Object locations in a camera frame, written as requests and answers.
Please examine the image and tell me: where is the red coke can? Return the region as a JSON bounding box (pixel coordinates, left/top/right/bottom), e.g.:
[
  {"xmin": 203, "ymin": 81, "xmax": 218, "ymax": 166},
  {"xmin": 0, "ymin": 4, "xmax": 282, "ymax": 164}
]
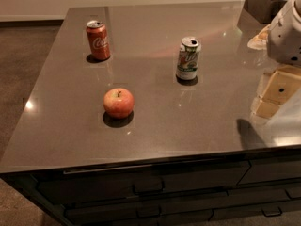
[{"xmin": 86, "ymin": 20, "xmax": 110, "ymax": 61}]

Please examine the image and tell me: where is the red apple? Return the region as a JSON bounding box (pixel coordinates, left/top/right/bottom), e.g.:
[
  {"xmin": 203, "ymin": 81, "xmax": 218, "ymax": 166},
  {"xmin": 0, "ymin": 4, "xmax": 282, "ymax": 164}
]
[{"xmin": 103, "ymin": 88, "xmax": 135, "ymax": 119}]

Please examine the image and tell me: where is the dark drawer cabinet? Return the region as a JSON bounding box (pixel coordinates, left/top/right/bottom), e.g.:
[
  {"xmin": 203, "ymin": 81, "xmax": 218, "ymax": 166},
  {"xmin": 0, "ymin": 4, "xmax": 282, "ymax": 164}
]
[{"xmin": 1, "ymin": 153, "xmax": 301, "ymax": 226}]

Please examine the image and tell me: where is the white green soda can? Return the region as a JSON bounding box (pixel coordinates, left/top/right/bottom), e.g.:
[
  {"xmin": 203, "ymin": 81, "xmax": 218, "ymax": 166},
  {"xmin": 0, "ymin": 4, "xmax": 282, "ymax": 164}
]
[{"xmin": 176, "ymin": 37, "xmax": 201, "ymax": 80}]

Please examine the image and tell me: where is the snack packet on counter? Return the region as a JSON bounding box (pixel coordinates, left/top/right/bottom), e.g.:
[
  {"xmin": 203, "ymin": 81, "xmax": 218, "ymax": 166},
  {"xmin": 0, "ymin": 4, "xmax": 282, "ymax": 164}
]
[{"xmin": 247, "ymin": 25, "xmax": 270, "ymax": 50}]

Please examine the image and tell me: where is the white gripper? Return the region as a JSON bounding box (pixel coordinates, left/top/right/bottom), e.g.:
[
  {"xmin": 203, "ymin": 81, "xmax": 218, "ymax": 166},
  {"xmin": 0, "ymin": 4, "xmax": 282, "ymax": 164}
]
[{"xmin": 251, "ymin": 0, "xmax": 301, "ymax": 119}]

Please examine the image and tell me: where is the dark snack tray box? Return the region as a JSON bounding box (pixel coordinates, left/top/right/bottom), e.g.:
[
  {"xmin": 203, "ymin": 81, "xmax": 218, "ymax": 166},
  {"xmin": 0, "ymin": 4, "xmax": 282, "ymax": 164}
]
[{"xmin": 244, "ymin": 0, "xmax": 288, "ymax": 24}]

